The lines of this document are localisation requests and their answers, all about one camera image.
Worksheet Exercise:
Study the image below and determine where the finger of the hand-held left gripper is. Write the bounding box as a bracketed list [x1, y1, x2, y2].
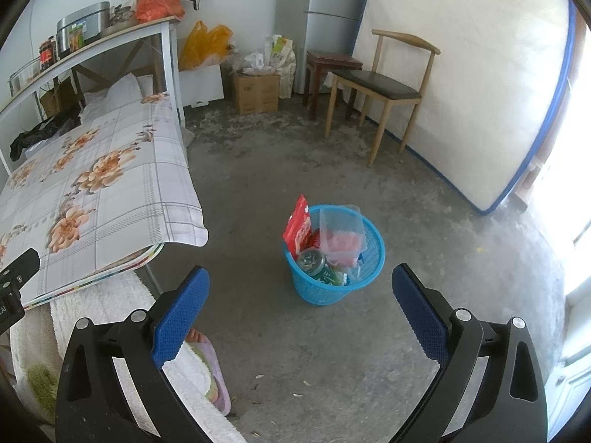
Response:
[0, 248, 41, 293]

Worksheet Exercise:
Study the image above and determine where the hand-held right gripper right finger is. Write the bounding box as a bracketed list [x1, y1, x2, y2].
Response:
[390, 263, 549, 443]

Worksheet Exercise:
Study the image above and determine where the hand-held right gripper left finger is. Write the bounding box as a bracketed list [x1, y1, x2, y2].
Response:
[54, 265, 212, 443]

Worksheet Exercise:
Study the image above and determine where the blue plastic waste basket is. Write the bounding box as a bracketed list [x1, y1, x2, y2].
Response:
[283, 204, 386, 306]

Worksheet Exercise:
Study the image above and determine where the green plastic bottle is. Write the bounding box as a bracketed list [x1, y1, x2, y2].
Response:
[295, 248, 347, 287]

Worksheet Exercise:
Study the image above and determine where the clear plastic container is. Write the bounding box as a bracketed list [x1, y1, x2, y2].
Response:
[318, 204, 368, 264]

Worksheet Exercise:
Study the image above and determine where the red snack bag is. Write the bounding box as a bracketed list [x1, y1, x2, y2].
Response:
[283, 194, 322, 260]

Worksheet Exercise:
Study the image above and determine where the white fluffy blanket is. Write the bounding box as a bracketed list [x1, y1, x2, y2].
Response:
[9, 270, 245, 443]

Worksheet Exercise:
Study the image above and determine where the pink slipper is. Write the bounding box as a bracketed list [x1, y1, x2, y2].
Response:
[187, 327, 232, 417]

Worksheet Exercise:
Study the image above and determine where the floral checked tablecloth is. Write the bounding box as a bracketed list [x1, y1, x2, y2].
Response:
[0, 92, 208, 308]

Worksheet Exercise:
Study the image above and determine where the black cloth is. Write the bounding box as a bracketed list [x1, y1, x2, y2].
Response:
[10, 117, 82, 162]

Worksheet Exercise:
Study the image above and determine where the small cardboard box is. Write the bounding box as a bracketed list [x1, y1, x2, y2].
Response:
[41, 80, 77, 116]

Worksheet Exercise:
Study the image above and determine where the glass lidded pot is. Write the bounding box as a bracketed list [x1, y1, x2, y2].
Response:
[8, 58, 41, 91]

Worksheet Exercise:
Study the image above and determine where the white pillow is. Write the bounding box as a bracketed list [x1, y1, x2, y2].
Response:
[83, 73, 153, 119]

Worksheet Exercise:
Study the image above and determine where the wooden chair black seat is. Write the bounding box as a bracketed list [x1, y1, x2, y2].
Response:
[324, 29, 441, 167]

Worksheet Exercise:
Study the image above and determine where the white storage box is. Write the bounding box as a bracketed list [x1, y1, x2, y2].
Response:
[178, 63, 226, 107]

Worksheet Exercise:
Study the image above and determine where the brown cardboard box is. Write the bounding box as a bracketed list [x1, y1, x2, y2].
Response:
[232, 71, 281, 116]

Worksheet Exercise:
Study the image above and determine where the white mattress blue edge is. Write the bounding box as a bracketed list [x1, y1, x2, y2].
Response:
[353, 0, 578, 216]

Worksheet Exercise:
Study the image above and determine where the steel rice cooker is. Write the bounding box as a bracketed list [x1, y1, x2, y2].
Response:
[56, 2, 112, 51]

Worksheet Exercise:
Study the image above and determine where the white plastic bag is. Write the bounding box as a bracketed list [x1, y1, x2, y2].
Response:
[238, 51, 267, 75]

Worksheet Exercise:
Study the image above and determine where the dark wooden stool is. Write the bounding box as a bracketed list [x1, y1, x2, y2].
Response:
[303, 50, 365, 119]

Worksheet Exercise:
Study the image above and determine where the yellow plastic bag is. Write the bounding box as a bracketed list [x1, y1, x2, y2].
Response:
[179, 21, 233, 70]

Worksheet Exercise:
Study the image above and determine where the green white paper bag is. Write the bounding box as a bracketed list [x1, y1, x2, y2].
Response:
[270, 34, 297, 75]

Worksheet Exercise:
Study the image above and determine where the orange plastic bag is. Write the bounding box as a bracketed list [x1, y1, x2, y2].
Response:
[135, 0, 186, 22]

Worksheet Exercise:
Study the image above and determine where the white frame shelf table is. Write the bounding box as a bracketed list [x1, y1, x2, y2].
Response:
[0, 16, 186, 176]

